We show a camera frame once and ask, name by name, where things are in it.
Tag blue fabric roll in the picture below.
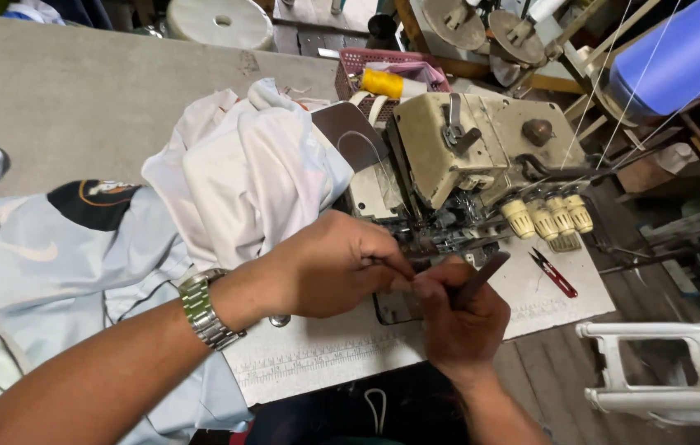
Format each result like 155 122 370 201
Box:
608 0 700 119

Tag white fabric heap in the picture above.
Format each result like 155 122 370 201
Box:
141 77 355 273

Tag white drawstring loop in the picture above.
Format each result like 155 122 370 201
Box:
364 387 388 436

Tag red thread snips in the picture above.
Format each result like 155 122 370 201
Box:
528 247 579 299

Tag silver metal wristwatch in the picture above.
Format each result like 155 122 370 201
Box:
177 268 247 352

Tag pink plastic basket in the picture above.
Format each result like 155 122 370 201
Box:
334 47 453 119

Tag person's dark trousers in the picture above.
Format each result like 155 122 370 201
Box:
245 361 471 445

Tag dark metal tweezers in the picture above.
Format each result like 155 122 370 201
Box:
449 250 512 310

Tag light blue printed garment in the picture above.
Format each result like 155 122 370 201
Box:
0 133 255 436

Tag metal thread stand discs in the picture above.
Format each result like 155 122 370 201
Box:
421 0 550 87

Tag person's right hand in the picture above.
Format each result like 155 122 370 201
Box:
410 255 513 389

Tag cluttered wooden rack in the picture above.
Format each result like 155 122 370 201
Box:
597 99 700 322

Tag yellow thread spool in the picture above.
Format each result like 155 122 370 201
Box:
360 68 428 101

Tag white ruler-marked machine board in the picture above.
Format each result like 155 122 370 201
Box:
222 234 617 409

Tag beige overlock sewing machine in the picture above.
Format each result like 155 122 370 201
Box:
313 91 598 325

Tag person's left hand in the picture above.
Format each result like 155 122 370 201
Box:
226 210 417 331

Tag white round tape roll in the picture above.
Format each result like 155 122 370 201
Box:
166 0 275 52

